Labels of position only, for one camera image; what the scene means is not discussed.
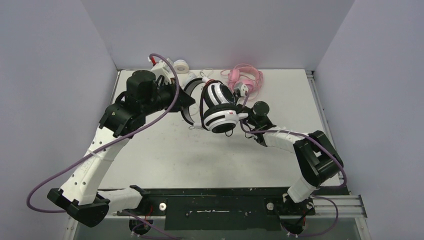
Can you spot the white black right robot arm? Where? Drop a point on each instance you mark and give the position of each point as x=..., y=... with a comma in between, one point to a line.
x=317, y=158

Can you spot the black white headphones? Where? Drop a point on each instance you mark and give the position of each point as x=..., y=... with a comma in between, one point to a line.
x=217, y=108

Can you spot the pink headphones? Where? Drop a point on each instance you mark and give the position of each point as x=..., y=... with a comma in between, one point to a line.
x=244, y=74

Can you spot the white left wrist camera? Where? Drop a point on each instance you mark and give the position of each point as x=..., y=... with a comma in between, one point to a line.
x=163, y=69

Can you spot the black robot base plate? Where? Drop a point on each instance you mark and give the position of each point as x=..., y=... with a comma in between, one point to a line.
x=223, y=209

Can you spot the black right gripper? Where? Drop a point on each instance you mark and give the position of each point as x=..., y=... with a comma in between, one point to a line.
x=247, y=117

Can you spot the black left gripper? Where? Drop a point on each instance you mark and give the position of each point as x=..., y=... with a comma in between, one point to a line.
x=183, y=100

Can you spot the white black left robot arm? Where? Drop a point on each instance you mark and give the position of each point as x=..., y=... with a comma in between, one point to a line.
x=146, y=93

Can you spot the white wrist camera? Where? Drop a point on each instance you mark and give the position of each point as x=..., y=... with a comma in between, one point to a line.
x=163, y=69
x=240, y=90

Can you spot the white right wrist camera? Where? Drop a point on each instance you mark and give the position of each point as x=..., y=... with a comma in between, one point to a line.
x=240, y=90

